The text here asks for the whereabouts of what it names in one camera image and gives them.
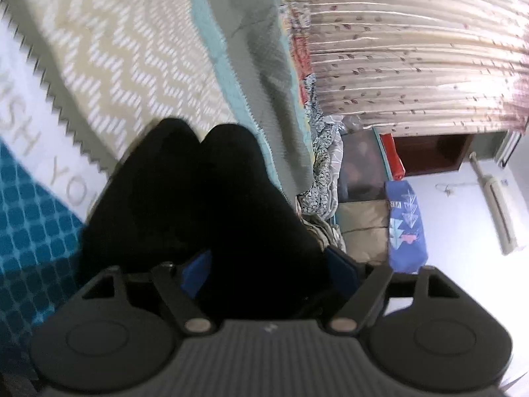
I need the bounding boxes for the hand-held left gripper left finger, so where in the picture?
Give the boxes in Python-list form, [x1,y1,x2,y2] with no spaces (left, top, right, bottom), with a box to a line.
[80,250,216,335]

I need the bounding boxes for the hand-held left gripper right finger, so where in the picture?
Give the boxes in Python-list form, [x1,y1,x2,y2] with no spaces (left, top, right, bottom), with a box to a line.
[324,246,461,335]

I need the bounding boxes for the black pants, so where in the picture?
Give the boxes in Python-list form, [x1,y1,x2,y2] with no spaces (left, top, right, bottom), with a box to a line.
[78,118,360,324]

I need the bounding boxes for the beige cushion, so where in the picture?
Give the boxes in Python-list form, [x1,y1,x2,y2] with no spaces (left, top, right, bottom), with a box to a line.
[336,199,392,264]

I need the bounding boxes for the blue printed bag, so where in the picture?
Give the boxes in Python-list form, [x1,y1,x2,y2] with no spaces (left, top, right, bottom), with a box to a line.
[384,180,429,274]

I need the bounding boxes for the red box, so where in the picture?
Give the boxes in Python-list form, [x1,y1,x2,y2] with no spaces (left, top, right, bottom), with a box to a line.
[379,133,406,181]

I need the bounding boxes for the dark wooden shelf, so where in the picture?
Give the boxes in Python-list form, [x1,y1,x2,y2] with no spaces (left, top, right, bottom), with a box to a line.
[392,131,475,177]

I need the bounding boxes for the white air conditioner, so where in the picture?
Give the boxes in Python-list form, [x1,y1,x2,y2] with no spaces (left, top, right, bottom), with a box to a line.
[470,152,522,257]

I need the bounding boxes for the floral patchwork quilt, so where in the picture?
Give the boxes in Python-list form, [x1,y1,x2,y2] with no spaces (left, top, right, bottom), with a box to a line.
[275,0,346,221]

